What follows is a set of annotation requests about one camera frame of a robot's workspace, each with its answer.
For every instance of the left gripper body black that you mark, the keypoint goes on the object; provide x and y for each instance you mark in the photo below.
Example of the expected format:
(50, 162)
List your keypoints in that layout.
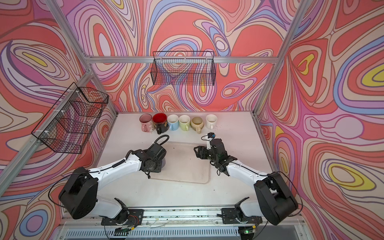
(156, 167)

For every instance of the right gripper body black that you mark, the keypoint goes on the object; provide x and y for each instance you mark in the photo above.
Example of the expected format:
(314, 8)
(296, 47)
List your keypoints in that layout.
(211, 156)

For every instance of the beige ceramic teapot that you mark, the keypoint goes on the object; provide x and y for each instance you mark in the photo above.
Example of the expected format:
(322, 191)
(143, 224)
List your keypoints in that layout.
(197, 124)

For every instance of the white mug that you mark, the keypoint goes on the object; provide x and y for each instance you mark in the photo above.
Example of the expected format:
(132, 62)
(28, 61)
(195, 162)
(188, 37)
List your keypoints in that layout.
(211, 121)

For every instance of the green mug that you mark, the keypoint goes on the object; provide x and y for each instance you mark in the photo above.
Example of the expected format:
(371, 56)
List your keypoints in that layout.
(185, 123)

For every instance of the black skull mug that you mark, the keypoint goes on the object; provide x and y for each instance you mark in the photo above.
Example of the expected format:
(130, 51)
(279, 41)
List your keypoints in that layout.
(160, 121)

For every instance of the pink mug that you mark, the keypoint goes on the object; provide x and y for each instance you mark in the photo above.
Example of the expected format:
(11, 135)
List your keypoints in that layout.
(147, 124)

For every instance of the light blue mug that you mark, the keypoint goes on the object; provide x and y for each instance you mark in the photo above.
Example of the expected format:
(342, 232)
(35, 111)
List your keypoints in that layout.
(173, 122)

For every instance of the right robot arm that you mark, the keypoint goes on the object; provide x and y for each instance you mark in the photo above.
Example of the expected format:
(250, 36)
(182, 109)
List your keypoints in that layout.
(275, 201)

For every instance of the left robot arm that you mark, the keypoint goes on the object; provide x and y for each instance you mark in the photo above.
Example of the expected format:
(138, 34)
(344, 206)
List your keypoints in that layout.
(80, 194)

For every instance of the beige plastic tray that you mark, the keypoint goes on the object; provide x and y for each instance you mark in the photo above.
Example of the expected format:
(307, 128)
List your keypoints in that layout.
(182, 165)

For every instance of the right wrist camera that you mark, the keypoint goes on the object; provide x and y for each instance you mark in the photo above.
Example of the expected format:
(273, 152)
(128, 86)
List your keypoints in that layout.
(209, 137)

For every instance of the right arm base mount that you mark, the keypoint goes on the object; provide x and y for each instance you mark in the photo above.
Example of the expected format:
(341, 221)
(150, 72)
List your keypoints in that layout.
(236, 216)

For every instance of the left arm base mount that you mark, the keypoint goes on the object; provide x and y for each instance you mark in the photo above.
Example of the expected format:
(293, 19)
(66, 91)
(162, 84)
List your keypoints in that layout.
(130, 218)

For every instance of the aluminium front rail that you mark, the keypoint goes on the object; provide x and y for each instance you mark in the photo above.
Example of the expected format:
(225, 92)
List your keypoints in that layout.
(187, 216)

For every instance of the black wire basket back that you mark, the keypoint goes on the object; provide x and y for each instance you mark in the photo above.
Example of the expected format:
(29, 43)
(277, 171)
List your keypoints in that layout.
(183, 68)

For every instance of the black wire basket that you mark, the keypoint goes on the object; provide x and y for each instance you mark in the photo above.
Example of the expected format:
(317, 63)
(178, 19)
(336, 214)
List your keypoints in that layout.
(183, 68)
(74, 121)

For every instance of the black wire basket left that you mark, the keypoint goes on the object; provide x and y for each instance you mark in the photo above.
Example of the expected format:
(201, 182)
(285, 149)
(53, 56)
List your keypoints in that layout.
(74, 121)

